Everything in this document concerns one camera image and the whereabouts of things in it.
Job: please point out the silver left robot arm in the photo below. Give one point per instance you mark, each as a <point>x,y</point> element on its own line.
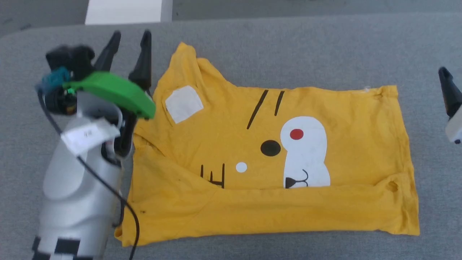
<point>75,202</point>

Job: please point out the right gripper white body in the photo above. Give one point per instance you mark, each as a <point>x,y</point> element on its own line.
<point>456,128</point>

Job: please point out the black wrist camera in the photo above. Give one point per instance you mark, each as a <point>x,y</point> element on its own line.
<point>72,57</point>

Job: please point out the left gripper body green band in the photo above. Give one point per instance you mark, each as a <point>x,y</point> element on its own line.
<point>115,90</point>

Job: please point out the yellow cartoon print t-shirt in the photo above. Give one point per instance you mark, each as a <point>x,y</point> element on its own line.
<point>325,209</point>

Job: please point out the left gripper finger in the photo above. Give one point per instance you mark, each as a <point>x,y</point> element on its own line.
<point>110,54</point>
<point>142,65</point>

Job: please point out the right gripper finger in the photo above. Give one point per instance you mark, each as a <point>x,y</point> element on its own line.
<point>451,94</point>

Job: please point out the white paper label tag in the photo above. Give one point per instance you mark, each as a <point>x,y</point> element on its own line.
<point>86,135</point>

